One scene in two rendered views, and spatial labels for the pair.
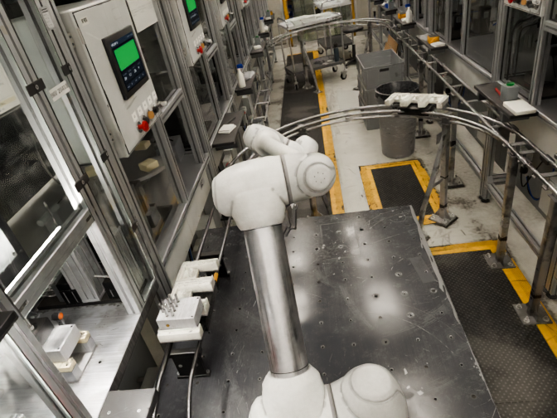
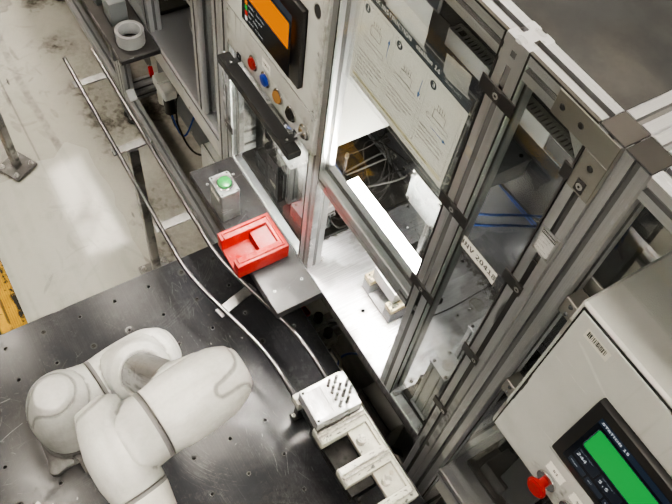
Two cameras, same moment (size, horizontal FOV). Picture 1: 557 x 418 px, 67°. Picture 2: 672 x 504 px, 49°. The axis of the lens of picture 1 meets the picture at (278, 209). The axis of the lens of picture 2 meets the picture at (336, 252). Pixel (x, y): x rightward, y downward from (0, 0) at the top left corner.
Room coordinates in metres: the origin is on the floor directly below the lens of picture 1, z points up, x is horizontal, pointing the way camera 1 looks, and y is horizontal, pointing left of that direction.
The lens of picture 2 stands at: (1.45, -0.17, 2.64)
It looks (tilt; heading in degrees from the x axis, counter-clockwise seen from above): 57 degrees down; 132
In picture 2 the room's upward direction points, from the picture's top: 10 degrees clockwise
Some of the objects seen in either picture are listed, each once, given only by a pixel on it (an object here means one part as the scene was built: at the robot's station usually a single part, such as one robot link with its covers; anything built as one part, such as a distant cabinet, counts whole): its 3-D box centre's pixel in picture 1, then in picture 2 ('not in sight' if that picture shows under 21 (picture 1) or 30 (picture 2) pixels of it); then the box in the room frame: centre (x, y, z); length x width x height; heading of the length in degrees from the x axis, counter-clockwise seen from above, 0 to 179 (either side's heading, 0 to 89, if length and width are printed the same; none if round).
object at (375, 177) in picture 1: (399, 190); not in sight; (2.87, -1.00, 0.01); 1.00 x 0.55 x 0.01; 171
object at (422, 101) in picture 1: (416, 104); not in sight; (2.54, -1.00, 0.84); 0.37 x 0.14 x 0.10; 49
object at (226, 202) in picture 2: not in sight; (227, 194); (0.39, 0.52, 0.97); 0.08 x 0.08 x 0.12; 81
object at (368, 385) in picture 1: (370, 405); (64, 407); (0.61, -0.13, 0.85); 0.18 x 0.16 x 0.22; 89
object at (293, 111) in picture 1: (303, 103); not in sight; (5.42, -0.62, 0.01); 5.85 x 0.59 x 0.01; 171
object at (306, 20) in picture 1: (312, 47); not in sight; (6.32, -0.96, 0.48); 0.88 x 0.56 x 0.96; 99
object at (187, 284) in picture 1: (193, 301); (351, 448); (1.13, 0.37, 0.84); 0.36 x 0.14 x 0.10; 171
